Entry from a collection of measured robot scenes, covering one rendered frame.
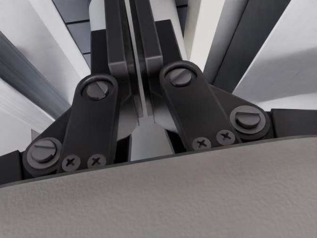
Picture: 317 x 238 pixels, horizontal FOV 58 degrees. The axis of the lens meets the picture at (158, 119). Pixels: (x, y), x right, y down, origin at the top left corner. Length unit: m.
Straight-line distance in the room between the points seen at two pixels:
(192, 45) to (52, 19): 0.09
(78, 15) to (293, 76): 0.27
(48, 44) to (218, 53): 0.20
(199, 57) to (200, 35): 0.03
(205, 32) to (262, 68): 0.17
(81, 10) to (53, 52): 0.14
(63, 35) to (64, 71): 0.15
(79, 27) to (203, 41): 0.08
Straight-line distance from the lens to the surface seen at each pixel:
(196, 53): 0.18
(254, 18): 0.29
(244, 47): 0.32
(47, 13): 0.19
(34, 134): 0.44
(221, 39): 0.35
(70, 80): 0.39
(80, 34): 0.21
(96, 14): 0.16
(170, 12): 0.16
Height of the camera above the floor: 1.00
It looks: 16 degrees down
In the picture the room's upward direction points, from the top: 170 degrees clockwise
